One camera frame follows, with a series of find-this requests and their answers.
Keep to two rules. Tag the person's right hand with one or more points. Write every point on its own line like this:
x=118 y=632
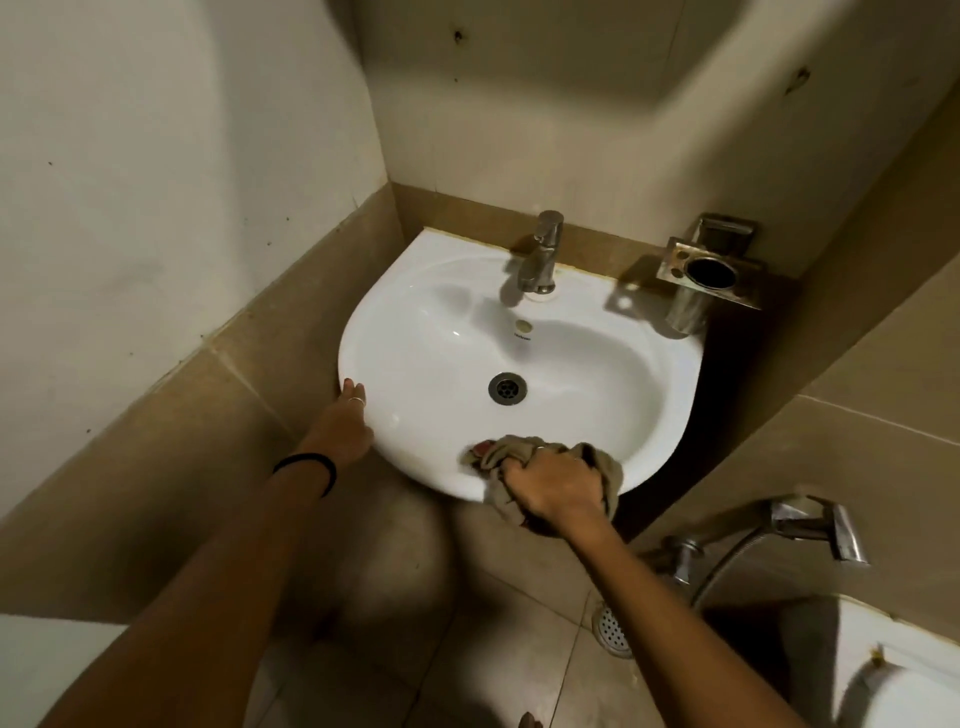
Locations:
x=559 y=491

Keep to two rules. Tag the person's left hand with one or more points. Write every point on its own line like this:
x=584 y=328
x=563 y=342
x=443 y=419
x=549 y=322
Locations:
x=341 y=435

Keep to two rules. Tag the person's right fingers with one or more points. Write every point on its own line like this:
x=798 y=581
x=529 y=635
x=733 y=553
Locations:
x=540 y=465

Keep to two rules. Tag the person's left fingers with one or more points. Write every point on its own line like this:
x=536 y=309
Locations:
x=354 y=394

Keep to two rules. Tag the brown cleaning cloth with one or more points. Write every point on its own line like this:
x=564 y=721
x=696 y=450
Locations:
x=495 y=454

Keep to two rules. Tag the person's left forearm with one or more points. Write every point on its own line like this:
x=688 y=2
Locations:
x=202 y=600

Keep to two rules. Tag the person's right forearm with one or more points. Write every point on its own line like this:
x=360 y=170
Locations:
x=675 y=637

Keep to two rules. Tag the metal sink drain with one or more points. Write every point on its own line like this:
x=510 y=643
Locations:
x=508 y=388

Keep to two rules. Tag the white ceramic wash basin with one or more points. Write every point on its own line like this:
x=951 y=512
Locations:
x=450 y=337

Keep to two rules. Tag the round floor drain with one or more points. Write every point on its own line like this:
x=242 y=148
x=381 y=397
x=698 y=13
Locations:
x=613 y=634

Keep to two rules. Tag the chrome basin faucet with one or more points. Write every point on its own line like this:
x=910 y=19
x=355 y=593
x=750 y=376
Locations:
x=541 y=255

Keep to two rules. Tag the metal toothbrush holder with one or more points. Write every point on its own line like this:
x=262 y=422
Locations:
x=712 y=271

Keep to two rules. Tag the white toilet tank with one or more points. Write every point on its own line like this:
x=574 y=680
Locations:
x=892 y=667

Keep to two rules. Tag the chrome wall tap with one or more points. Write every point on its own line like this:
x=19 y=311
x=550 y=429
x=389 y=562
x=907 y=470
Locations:
x=795 y=521

